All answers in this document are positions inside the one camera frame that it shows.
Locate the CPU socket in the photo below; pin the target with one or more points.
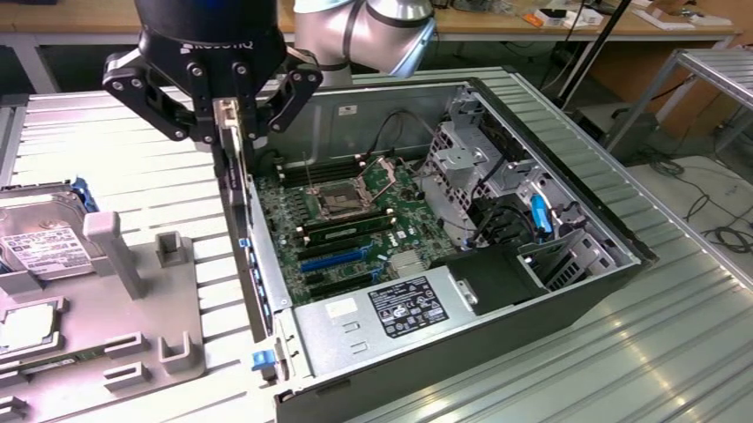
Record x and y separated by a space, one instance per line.
340 200

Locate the black floor box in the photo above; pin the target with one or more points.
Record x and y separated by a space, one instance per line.
629 132

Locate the silver hard disk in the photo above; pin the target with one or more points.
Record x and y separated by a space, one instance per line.
41 247

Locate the grey metal frame stand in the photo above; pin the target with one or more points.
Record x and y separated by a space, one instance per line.
724 66

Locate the black slanted pole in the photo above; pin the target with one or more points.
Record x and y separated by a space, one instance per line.
590 57

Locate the long black expansion slot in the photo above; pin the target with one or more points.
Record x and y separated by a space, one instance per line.
343 284
326 251

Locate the metal socket cover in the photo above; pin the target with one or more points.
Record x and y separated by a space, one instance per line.
382 176

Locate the open black PC case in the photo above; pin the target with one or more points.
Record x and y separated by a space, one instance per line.
470 374

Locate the flat white box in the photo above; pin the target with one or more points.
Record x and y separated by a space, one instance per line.
665 17

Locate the small white box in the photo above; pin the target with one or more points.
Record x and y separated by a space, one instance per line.
587 17

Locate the green RAM stick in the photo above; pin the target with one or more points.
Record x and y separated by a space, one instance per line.
64 359
347 231

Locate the small silver heatsink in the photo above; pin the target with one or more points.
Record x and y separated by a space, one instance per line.
408 264

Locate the silver slotted disk bay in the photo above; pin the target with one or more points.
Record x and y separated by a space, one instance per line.
579 260

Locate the black fan shroud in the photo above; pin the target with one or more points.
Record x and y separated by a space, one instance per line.
494 277

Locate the blue case latch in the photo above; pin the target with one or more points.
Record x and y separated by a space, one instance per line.
260 360

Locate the wooden desk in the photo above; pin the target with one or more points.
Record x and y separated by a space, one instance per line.
487 24

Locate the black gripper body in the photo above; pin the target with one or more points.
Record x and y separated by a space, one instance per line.
205 26

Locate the orange and white box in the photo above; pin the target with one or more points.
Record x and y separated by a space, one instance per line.
535 18

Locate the silver CPU chip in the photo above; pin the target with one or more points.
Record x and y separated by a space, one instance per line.
27 326

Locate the silver perforated disk bay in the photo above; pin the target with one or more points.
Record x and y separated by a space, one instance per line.
452 163

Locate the thin metal locking lever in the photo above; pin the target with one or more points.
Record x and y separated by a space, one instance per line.
307 174

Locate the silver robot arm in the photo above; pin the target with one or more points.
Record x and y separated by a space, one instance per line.
364 35

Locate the green motherboard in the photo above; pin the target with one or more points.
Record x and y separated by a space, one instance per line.
406 211

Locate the black RAM slot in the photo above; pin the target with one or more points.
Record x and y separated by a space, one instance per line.
320 167
320 177
320 162
320 172

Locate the silver power supply unit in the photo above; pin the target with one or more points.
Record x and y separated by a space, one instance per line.
330 343

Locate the graphics card with black cooler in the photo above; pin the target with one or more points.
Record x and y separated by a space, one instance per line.
232 176

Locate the blue card retainer strip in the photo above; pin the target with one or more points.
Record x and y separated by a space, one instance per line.
242 241

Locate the grey parts rack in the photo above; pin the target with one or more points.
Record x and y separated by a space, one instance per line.
88 317

